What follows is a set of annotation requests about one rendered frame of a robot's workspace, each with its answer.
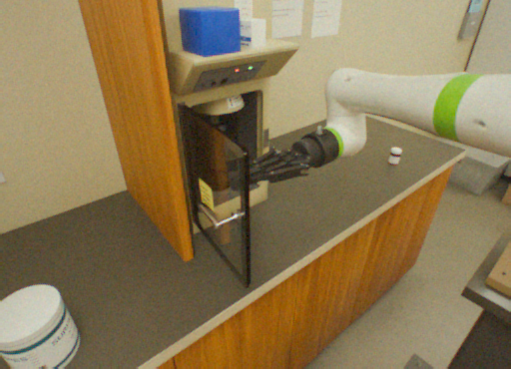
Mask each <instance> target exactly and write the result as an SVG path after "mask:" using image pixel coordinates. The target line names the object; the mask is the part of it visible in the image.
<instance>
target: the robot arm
mask: <svg viewBox="0 0 511 369"><path fill-rule="evenodd" d="M324 93H325V100H326V109H327V122H326V127H324V128H321V126H318V127H317V130H315V131H313V132H311V133H309V134H306V135H304V136H303V137H302V138H301V140H300V141H296V142H295V143H294V144H293V145H291V147H290V148H287V149H283V150H282V151H278V150H277V149H276V148H270V150H269V152H266V153H265V154H264V155H262V156H260V157H259V158H258V159H255V160H254V161H253V168H252V169H250V185H252V184H257V183H259V182H260V181H269V183H270V184H275V183H277V182H280V181H287V180H290V179H293V178H295V177H308V174H309V169H310V168H315V169H317V168H320V167H322V166H325V165H327V164H328V163H331V162H333V161H335V160H337V159H341V158H344V157H349V156H353V155H356V154H357V153H358V152H360V151H361V149H362V148H363V146H364V145H365V142H366V139H367V136H366V122H365V114H370V115H373V116H380V117H383V118H386V119H392V120H395V121H397V122H399V123H404V124H406V125H409V126H411V127H415V128H417V129H419V130H423V131H425V132H427V133H429V134H433V135H434V136H436V137H438V138H442V139H444V140H451V141H456V142H458V143H460V144H463V145H467V146H470V147H472V148H475V149H480V150H483V151H485V152H491V153H493V154H496V155H498V156H504V157H507V158H510V159H511V74H470V73H465V72H461V73H448V74H439V75H427V76H397V75H386V74H379V73H368V72H364V71H361V70H358V69H352V68H343V69H338V70H337V71H335V72H334V73H332V74H331V76H330V77H329V78H328V80H327V83H326V84H325V89H324ZM275 177H276V178H275Z"/></svg>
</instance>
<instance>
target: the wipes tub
mask: <svg viewBox="0 0 511 369"><path fill-rule="evenodd" d="M79 345H80V334H79V331H78V330H77V327H76V324H75V323H74V321H73V318H72V317H71V315H70V313H69V310H68V309H67V307H66V304H65V302H64V301H63V299H62V297H61V295H60V294H59V292H58V290H57V289H56V288H54V287H52V286H50V285H46V284H38V285H33V286H30V287H27V288H22V289H21V290H19V291H17V292H15V293H13V294H12V295H9V296H8V297H7V298H5V299H4V300H2V301H1V302H0V354H1V356H2V357H3V358H4V359H5V360H6V362H7V363H8V364H9V366H10V367H12V369H62V368H63V367H65V365H67V364H69V361H70V360H72V359H73V356H74V355H75V354H76V351H77V349H78V348H79Z"/></svg>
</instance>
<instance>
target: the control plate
mask: <svg viewBox="0 0 511 369"><path fill-rule="evenodd" d="M266 61H267V60H266ZM266 61H258V62H254V63H249V64H244V65H236V66H232V67H227V68H223V69H214V70H210V71H205V72H202V74H201V75H200V77H199V78H198V82H197V83H196V85H195V88H194V89H193V92H195V91H199V90H206V89H210V88H214V87H221V86H225V85H228V84H232V83H239V82H243V81H247V80H250V79H253V78H254V77H255V76H256V74H257V73H258V72H259V70H260V69H261V68H262V65H264V64H265V63H266ZM249 67H252V68H251V69H249ZM236 69H239V70H238V71H237V72H235V70H236ZM248 75H250V76H249V77H247V76H248ZM240 76H242V79H240ZM226 78H228V79H227V82H226V83H223V84H220V83H221V82H222V80H223V79H226ZM233 78H235V79H234V80H233ZM212 82H216V84H215V85H214V86H212ZM202 84H206V85H205V86H204V87H202Z"/></svg>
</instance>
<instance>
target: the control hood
mask: <svg viewBox="0 0 511 369"><path fill-rule="evenodd" d="M299 47H300V45H299V44H295V43H291V42H288V41H285V40H276V39H266V40H265V46H262V47H255V48H249V47H241V51H240V52H237V53H231V54H221V55H216V56H211V57H207V58H204V57H202V56H199V55H197V54H192V53H189V52H187V51H173V52H171V53H170V60H171V65H172V71H173V83H174V88H175V94H177V95H179V96H183V95H186V94H194V93H197V92H201V91H205V90H199V91H195V92H193V89H194V88H195V85H196V83H197V82H198V78H199V77H200V75H201V74H202V72H205V71H210V70H214V69H223V68H227V67H232V66H236V65H244V64H249V63H254V62H258V61H266V60H267V61H266V63H265V64H264V65H262V68H261V69H260V70H259V72H258V73H257V74H256V75H255V77H254V78H253V79H250V80H247V81H243V82H240V83H244V82H248V81H251V80H255V79H262V78H266V77H270V76H276V75H277V73H278V72H280V69H282V68H283V67H284V65H285V64H286V63H287V62H288V61H289V60H290V59H291V57H292V56H293V55H294V54H295V52H296V51H298V49H299Z"/></svg>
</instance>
